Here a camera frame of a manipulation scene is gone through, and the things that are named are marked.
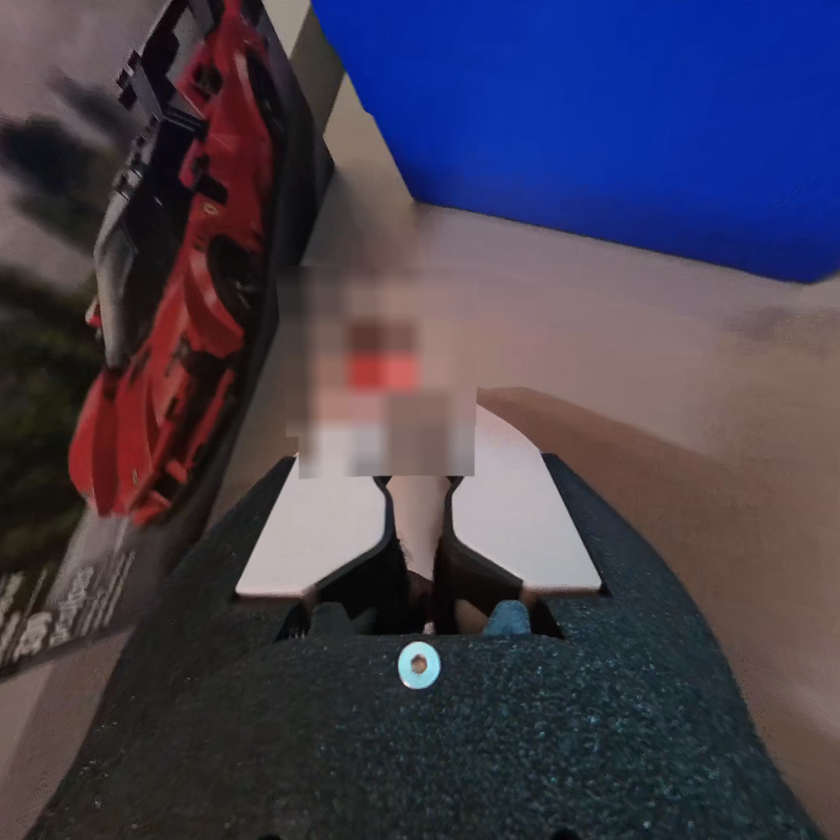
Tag black red toy box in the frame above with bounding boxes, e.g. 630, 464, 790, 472
0, 0, 337, 680

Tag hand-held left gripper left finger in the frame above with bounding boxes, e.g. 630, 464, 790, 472
235, 459, 395, 601

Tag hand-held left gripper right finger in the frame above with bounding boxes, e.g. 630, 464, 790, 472
441, 403, 603, 598

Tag blue storage bin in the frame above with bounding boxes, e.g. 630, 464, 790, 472
310, 0, 840, 284

